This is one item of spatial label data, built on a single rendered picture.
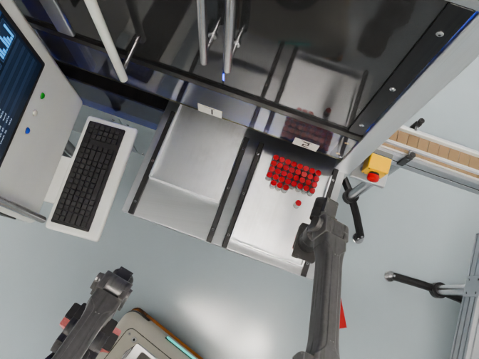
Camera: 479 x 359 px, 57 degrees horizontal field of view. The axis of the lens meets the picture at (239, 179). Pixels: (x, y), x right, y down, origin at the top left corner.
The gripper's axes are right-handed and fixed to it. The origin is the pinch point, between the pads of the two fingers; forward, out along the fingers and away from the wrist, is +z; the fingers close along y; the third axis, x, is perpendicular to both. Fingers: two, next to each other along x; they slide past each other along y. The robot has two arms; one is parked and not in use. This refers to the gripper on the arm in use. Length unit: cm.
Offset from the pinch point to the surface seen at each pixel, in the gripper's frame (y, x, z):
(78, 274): -20, 91, 112
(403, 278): 34, -69, 97
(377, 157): 39.2, -15.4, 0.7
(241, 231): 5.2, 18.6, 20.3
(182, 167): 19, 46, 18
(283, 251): 3.6, 2.6, 20.6
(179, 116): 37, 54, 16
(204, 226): 2.5, 30.9, 20.8
